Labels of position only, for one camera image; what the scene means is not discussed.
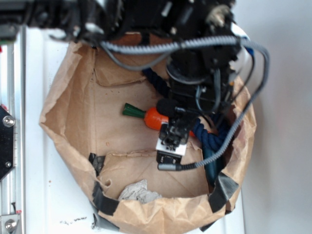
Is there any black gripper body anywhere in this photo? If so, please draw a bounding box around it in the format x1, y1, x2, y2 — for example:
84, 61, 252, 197
121, 0, 252, 115

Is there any orange toy carrot green top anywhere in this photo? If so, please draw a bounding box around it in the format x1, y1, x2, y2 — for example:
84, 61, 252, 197
122, 102, 198, 137

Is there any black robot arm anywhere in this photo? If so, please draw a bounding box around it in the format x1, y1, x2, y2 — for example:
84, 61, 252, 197
0, 0, 246, 114

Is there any brown paper bag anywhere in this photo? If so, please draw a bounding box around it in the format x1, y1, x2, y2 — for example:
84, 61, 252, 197
39, 42, 256, 234

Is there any crumpled grey paper ball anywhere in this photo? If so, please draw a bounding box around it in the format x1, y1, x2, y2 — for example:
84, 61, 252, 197
118, 179, 163, 204

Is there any grey braided cable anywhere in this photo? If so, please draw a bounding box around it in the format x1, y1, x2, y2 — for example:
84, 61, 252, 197
99, 35, 271, 171

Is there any dark blue rope toy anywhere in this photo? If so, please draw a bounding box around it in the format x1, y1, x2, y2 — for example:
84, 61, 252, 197
142, 68, 229, 152

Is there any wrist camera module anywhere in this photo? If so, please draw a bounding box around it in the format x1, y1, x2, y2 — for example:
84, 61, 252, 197
156, 115, 196, 165

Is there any aluminium extrusion rail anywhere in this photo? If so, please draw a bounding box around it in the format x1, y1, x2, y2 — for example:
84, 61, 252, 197
0, 27, 26, 234

